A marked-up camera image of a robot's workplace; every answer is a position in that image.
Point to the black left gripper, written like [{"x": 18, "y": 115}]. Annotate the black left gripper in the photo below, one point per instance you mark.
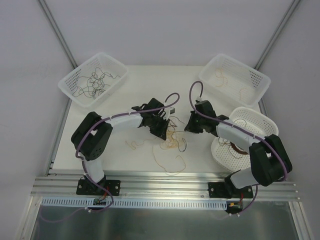
[{"x": 160, "y": 126}]

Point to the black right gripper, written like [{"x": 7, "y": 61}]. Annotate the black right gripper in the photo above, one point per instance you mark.
[{"x": 192, "y": 125}]

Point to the dark cable pulled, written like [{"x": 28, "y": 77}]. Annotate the dark cable pulled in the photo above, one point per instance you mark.
[{"x": 94, "y": 85}]

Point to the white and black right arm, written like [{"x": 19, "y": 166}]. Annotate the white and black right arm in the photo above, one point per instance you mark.
[{"x": 269, "y": 161}]

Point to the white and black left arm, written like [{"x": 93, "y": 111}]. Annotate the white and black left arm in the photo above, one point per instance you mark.
[{"x": 91, "y": 137}]

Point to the white basket near right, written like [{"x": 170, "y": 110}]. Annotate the white basket near right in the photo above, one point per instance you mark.
[{"x": 232, "y": 157}]

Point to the white basket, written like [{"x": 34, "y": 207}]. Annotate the white basket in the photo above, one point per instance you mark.
[
  {"x": 235, "y": 82},
  {"x": 106, "y": 63},
  {"x": 232, "y": 157}
]

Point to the white basket far right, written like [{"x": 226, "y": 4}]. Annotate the white basket far right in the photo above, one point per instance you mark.
[{"x": 235, "y": 82}]

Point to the white basket far left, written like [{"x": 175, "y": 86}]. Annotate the white basket far left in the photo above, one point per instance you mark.
[{"x": 106, "y": 63}]

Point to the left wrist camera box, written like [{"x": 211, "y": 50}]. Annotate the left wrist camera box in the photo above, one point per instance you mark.
[{"x": 169, "y": 111}]

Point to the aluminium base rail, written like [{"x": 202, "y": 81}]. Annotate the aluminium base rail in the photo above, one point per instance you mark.
[{"x": 156, "y": 185}]

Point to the white slotted cable duct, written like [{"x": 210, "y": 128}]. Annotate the white slotted cable duct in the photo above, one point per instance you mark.
[{"x": 135, "y": 203}]

